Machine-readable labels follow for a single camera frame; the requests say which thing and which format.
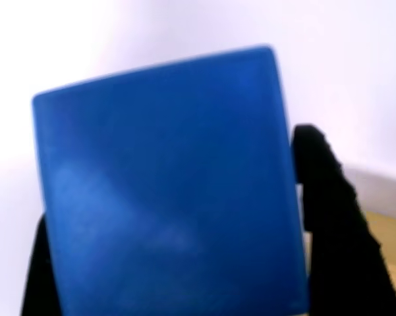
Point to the yellow open box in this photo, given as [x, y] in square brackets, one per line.
[393, 243]

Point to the blue cube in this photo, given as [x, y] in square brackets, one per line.
[171, 184]

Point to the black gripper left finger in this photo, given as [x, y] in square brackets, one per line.
[39, 273]

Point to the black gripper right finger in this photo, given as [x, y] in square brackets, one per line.
[339, 247]

